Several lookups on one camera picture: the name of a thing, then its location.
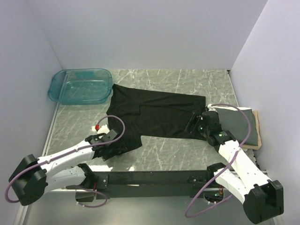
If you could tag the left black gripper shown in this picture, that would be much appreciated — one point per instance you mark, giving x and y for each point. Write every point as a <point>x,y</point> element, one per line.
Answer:
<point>119,148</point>

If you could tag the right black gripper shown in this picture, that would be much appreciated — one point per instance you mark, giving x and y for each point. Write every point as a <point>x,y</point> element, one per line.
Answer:
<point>201,117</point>

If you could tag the black t shirt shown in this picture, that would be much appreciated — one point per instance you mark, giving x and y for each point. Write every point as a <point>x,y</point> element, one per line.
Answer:
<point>136,113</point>

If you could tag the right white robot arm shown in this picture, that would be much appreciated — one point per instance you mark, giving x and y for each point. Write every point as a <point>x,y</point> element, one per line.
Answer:
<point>261,197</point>

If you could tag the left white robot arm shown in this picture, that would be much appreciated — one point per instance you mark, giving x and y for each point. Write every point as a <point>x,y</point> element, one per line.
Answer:
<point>35,177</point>

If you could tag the folded dark grey shirt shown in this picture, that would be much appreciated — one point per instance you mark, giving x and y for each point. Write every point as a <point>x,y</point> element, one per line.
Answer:
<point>236,123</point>

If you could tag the brown cardboard board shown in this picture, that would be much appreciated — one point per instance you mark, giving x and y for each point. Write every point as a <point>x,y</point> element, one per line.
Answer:
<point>245,146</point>

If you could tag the black base crossbar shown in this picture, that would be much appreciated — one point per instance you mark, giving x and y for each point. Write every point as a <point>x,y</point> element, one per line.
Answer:
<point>142,183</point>

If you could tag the teal plastic bin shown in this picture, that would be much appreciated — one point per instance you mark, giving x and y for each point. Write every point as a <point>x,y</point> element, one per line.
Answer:
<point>81,86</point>

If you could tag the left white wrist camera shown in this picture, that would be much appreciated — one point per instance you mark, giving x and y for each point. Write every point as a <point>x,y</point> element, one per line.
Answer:
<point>100,129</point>

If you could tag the aluminium frame rail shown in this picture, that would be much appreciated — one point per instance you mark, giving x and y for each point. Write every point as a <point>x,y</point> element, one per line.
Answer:
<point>72,188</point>

